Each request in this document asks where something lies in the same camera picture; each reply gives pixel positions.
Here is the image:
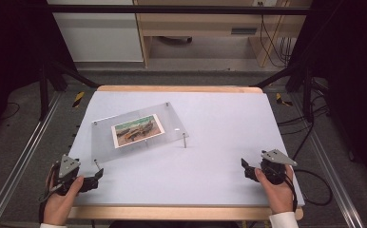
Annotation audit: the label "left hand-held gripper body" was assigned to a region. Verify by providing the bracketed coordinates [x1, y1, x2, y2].
[52, 154, 82, 196]

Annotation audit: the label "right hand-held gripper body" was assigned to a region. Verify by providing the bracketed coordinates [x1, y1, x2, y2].
[260, 148, 299, 186]

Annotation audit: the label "clear acrylic photo frame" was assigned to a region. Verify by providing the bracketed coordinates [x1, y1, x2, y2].
[90, 102, 190, 170]

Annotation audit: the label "person's right hand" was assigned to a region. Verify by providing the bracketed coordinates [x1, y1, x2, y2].
[254, 164, 296, 216]

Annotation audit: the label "person's left hand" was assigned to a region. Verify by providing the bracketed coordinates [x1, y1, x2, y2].
[43, 164, 86, 226]

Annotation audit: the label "landscape photo print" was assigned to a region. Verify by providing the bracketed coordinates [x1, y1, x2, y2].
[110, 113, 166, 149]

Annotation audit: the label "yellow clamp right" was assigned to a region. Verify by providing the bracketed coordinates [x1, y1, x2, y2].
[275, 92, 294, 107]

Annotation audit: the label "yellow clamp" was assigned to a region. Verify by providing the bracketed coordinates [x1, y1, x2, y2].
[275, 92, 294, 107]
[72, 91, 86, 108]

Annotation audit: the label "yellow clamp left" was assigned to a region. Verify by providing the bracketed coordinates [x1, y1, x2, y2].
[72, 91, 86, 108]

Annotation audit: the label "black metal stand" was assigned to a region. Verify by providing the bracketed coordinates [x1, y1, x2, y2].
[253, 62, 317, 124]
[38, 59, 101, 122]

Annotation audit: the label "wooden table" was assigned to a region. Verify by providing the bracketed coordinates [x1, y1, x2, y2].
[67, 85, 305, 221]

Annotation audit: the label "black curtain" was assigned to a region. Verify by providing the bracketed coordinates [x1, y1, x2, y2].
[285, 0, 367, 194]
[0, 0, 78, 145]

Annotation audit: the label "white cabinet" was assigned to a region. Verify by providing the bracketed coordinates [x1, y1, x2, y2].
[46, 0, 145, 63]

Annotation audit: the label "light wooden desk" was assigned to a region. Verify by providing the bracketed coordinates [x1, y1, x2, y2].
[133, 0, 313, 68]

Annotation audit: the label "aluminium floor rail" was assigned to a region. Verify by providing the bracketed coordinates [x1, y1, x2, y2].
[289, 94, 366, 228]
[0, 91, 63, 228]

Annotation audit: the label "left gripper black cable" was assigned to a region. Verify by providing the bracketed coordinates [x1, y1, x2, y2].
[38, 166, 62, 224]

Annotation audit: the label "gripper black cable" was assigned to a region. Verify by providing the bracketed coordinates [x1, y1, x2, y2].
[284, 168, 334, 213]
[38, 166, 62, 224]

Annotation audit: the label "black floor cables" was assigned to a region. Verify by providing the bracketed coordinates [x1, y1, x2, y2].
[277, 77, 332, 161]

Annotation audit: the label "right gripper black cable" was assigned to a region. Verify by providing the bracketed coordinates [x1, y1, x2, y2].
[284, 168, 334, 213]

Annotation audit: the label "thin black floor cable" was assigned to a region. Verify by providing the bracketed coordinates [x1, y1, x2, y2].
[0, 101, 21, 122]

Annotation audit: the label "hanging cables behind desk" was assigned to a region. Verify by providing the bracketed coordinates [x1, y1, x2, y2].
[257, 1, 293, 68]

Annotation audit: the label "black horizontal frame bar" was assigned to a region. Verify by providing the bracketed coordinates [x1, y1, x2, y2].
[44, 4, 313, 16]

